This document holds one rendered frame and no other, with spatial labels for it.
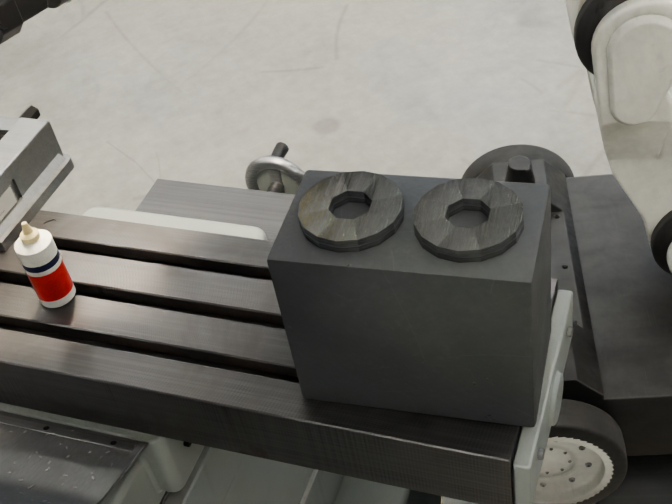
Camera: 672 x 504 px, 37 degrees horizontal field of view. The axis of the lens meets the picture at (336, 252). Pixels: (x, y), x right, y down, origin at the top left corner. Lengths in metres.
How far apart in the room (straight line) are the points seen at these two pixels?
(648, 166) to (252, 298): 0.54
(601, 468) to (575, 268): 0.29
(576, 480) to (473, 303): 0.66
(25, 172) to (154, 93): 1.88
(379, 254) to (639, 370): 0.66
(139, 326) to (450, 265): 0.41
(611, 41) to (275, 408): 0.54
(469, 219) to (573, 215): 0.79
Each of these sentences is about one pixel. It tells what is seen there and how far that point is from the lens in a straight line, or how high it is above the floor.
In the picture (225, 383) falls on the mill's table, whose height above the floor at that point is 0.90.
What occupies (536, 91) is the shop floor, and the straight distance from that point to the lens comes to 2.88.
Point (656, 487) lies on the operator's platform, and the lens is 1.51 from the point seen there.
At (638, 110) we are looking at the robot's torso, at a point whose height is 0.94.
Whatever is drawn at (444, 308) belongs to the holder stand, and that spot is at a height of 1.05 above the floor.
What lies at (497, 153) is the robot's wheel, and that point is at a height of 0.59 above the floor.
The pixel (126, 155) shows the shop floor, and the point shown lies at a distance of 2.93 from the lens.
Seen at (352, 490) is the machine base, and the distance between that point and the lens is 1.76.
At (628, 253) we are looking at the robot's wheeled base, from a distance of 1.57.
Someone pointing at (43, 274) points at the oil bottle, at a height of 0.95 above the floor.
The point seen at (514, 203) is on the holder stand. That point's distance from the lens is 0.84.
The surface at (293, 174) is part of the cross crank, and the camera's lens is 1.66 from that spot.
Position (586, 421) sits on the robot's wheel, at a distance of 1.34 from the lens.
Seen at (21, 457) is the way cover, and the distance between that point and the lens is 1.11.
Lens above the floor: 1.66
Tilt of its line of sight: 43 degrees down
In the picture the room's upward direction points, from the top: 11 degrees counter-clockwise
